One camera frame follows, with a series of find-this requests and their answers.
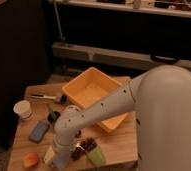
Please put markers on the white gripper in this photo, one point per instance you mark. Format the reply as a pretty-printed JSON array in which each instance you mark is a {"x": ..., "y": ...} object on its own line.
[{"x": 53, "y": 150}]

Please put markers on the orange red apple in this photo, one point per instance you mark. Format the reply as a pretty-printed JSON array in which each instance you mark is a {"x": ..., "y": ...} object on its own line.
[{"x": 31, "y": 159}]

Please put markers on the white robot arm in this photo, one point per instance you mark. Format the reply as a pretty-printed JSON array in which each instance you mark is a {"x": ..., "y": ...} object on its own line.
[{"x": 161, "y": 99}]

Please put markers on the folded blue cloth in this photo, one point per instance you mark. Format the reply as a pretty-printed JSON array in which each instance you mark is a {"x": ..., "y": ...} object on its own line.
[{"x": 59, "y": 161}]

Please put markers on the dark grape bunch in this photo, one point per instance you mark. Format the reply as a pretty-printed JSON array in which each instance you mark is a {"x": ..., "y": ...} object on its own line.
[{"x": 83, "y": 148}]

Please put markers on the small potted green plant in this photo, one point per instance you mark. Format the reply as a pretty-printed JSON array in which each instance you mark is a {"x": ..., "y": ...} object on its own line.
[{"x": 52, "y": 115}]

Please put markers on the white paper cup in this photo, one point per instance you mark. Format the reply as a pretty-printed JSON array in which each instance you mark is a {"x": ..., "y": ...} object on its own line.
[{"x": 23, "y": 109}]

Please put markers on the yellow plastic bin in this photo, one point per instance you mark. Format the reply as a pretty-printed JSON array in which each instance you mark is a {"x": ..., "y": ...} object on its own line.
[{"x": 89, "y": 87}]

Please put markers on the grey metal shelf beam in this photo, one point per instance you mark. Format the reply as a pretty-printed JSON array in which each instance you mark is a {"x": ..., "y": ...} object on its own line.
[{"x": 113, "y": 57}]

